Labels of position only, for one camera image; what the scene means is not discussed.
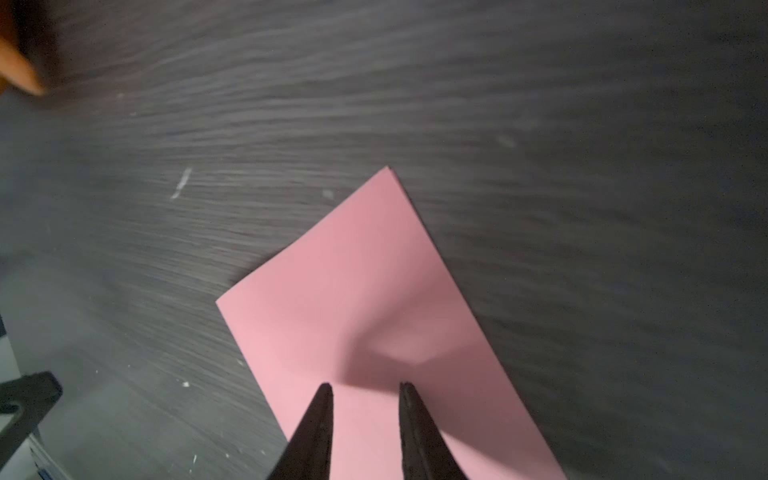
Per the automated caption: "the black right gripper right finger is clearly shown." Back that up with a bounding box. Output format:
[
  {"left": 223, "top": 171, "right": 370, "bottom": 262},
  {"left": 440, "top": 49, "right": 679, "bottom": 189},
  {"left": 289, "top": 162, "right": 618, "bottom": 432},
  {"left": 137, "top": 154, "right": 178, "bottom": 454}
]
[{"left": 398, "top": 382, "right": 468, "bottom": 480}]

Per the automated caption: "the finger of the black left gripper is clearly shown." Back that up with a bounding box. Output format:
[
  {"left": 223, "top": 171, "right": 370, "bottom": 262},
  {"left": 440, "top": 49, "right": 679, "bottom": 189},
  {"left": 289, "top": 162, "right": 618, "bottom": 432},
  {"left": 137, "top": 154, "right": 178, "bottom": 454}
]
[{"left": 1, "top": 371, "right": 63, "bottom": 467}]

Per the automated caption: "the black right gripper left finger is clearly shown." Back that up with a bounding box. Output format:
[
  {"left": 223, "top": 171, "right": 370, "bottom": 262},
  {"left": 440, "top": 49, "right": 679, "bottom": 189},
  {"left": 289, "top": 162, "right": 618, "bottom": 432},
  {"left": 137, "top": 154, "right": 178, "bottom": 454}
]
[{"left": 267, "top": 383, "right": 334, "bottom": 480}]

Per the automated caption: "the pink paper sheet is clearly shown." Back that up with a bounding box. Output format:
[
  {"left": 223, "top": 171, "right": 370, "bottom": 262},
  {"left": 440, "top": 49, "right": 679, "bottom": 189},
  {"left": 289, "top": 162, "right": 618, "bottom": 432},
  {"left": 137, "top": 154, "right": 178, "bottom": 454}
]
[{"left": 217, "top": 168, "right": 564, "bottom": 479}]

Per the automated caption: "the orange shark plush toy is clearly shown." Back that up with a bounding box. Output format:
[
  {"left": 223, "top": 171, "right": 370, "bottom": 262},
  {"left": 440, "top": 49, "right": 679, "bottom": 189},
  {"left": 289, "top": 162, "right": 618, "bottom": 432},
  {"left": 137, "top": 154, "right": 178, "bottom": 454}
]
[{"left": 1, "top": 1, "right": 46, "bottom": 96}]

